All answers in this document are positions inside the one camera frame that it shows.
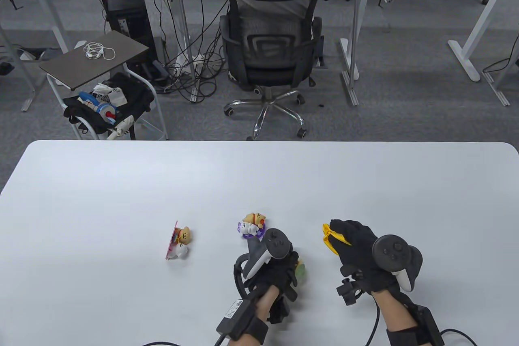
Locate person's left hand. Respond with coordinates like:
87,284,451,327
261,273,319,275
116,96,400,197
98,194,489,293
234,239,301,325

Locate person's right hand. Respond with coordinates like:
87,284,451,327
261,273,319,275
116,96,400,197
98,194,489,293
329,219,403,306

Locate yellow cleaning cloth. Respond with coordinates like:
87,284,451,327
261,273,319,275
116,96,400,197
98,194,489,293
322,223,351,256

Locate black white controller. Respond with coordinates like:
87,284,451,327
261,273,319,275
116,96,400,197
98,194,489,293
234,228,293,294
372,234,423,292

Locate purple base bear ornament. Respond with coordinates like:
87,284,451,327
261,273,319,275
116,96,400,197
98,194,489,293
237,213,267,240

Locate pink base bear ornament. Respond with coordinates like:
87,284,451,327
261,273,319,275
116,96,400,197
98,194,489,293
165,221,191,260

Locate person's left forearm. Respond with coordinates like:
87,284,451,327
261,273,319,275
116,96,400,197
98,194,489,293
243,285,281,346

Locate person's right forearm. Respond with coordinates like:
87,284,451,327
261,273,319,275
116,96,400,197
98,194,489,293
372,287,424,346

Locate black mesh office chair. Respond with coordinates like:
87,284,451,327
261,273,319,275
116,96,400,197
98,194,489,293
219,0,324,140

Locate white power strip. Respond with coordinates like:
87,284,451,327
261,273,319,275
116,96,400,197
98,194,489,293
175,54,205,75

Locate black bag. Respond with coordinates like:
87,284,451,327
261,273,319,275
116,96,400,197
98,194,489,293
63,73,155,135

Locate side cart with grey top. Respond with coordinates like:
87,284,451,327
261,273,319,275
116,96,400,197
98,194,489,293
39,30,169,140

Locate white earphones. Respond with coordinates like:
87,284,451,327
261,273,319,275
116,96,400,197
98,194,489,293
84,42,116,60

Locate black computer tower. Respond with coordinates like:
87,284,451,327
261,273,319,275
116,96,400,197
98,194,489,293
103,0,158,63

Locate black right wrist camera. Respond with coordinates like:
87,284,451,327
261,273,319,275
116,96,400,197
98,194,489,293
403,305,445,346

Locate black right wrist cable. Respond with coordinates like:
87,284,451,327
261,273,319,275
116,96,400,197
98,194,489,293
440,328,479,346

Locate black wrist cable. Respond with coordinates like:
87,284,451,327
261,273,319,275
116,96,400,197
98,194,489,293
440,328,479,346
142,336,221,346

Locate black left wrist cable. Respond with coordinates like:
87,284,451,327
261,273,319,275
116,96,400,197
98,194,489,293
142,336,221,346

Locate tangle of black cables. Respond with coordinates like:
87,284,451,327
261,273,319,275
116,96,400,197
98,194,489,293
151,0,229,103

